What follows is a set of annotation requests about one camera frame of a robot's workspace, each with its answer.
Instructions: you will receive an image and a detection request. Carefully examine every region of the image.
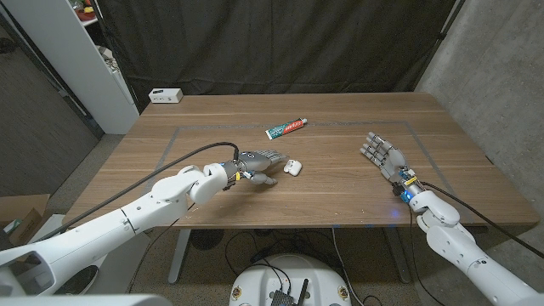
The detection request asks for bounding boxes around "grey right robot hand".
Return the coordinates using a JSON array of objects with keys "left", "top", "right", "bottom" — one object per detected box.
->
[{"left": 359, "top": 131, "right": 426, "bottom": 201}]

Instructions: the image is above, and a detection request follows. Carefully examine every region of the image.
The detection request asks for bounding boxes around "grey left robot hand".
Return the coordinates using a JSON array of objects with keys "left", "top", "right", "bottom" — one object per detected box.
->
[{"left": 220, "top": 149, "right": 290, "bottom": 188}]

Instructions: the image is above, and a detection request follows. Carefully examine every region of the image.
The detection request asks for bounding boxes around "white AirPods case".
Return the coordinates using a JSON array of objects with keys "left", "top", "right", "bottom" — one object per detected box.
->
[{"left": 283, "top": 159, "right": 303, "bottom": 178}]

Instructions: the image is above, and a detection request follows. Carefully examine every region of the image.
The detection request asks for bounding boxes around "teal red toothpaste tube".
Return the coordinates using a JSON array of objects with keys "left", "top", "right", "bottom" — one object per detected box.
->
[{"left": 264, "top": 117, "right": 309, "bottom": 141}]

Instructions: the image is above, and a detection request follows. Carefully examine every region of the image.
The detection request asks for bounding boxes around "round black floor fan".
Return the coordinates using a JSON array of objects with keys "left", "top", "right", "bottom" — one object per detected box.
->
[{"left": 190, "top": 228, "right": 225, "bottom": 251}]

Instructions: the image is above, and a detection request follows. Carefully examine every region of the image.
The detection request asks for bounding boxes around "grey table leg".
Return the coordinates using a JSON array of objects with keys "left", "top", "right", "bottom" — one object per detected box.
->
[{"left": 382, "top": 226, "right": 413, "bottom": 285}]

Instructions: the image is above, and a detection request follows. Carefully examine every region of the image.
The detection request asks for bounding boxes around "white box on floor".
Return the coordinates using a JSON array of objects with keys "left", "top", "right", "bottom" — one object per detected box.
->
[{"left": 148, "top": 88, "right": 184, "bottom": 105}]

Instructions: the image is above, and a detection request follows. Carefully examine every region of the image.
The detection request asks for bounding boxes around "white table leg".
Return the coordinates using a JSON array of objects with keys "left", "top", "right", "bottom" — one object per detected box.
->
[{"left": 167, "top": 228, "right": 192, "bottom": 282}]

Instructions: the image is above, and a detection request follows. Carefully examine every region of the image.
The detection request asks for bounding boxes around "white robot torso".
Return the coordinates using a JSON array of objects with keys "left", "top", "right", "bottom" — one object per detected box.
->
[{"left": 228, "top": 253, "right": 353, "bottom": 306}]

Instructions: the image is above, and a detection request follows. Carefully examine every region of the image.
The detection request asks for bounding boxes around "black curtain backdrop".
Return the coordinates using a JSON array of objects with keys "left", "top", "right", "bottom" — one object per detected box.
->
[{"left": 91, "top": 0, "right": 467, "bottom": 114}]

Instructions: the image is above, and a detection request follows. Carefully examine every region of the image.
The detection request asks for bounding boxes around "black device with antenna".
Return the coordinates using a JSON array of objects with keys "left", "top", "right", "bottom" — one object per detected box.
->
[{"left": 269, "top": 278, "right": 310, "bottom": 306}]

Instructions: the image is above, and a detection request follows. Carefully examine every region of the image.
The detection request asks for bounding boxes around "white shelf cabinet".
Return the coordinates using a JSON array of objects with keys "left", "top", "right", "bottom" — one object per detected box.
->
[{"left": 0, "top": 0, "right": 141, "bottom": 135}]

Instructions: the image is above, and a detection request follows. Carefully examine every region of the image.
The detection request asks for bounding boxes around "white robot chest cover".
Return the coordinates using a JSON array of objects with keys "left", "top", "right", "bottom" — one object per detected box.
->
[{"left": 0, "top": 293, "right": 173, "bottom": 306}]

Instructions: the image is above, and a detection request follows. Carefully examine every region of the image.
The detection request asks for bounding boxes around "brown cardboard box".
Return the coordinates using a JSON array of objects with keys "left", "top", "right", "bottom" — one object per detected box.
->
[{"left": 0, "top": 193, "right": 51, "bottom": 247}]

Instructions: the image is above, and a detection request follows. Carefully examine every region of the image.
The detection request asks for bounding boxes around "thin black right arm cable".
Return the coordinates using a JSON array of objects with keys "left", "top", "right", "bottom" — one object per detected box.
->
[{"left": 407, "top": 203, "right": 447, "bottom": 306}]

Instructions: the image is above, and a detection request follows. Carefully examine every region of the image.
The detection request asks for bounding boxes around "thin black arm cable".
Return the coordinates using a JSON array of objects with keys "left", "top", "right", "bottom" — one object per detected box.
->
[
  {"left": 125, "top": 202, "right": 196, "bottom": 295},
  {"left": 407, "top": 203, "right": 447, "bottom": 306}
]

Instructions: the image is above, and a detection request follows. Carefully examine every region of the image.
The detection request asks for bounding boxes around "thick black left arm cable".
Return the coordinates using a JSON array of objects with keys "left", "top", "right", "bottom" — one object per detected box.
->
[{"left": 36, "top": 141, "right": 241, "bottom": 243}]

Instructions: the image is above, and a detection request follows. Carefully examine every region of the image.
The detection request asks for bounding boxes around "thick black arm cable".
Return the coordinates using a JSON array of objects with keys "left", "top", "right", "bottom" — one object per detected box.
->
[
  {"left": 419, "top": 181, "right": 544, "bottom": 260},
  {"left": 36, "top": 141, "right": 241, "bottom": 243}
]

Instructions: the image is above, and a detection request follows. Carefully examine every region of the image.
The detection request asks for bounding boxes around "grey floor cable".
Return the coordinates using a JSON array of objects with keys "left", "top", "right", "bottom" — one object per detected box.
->
[{"left": 331, "top": 226, "right": 366, "bottom": 306}]

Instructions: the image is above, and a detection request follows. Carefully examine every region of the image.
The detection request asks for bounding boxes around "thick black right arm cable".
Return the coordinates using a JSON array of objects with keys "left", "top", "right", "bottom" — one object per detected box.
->
[{"left": 419, "top": 181, "right": 544, "bottom": 260}]

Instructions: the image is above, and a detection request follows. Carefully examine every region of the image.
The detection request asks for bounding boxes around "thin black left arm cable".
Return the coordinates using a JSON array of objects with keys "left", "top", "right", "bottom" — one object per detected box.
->
[{"left": 125, "top": 202, "right": 196, "bottom": 295}]

